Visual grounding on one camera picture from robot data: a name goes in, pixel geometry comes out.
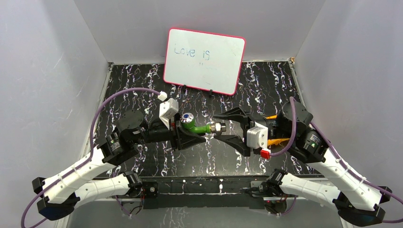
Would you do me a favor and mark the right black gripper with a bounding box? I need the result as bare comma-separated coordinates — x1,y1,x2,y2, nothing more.
212,107,294,158

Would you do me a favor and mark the silver hex nut fitting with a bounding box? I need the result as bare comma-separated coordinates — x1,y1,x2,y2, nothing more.
209,122,227,135

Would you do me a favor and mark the green water faucet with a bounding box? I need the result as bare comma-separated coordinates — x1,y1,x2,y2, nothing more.
180,113,211,134

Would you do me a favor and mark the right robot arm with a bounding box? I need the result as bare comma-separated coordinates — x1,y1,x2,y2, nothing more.
214,97,391,227

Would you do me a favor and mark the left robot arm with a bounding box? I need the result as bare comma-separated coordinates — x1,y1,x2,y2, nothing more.
32,110,215,220

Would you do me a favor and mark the orange parts bin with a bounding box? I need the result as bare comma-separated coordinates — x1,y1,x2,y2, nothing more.
266,115,290,147

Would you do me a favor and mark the pink framed whiteboard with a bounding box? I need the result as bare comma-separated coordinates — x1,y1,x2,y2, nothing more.
163,28,246,95

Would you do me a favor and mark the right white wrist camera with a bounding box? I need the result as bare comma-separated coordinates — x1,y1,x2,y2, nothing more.
246,121,270,159

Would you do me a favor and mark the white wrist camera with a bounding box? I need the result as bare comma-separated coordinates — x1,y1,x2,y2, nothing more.
159,98,179,130
246,121,270,159

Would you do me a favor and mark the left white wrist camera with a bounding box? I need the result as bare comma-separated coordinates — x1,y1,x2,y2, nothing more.
159,98,179,130

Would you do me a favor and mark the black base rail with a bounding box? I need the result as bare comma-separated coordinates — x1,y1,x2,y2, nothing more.
141,175,270,209

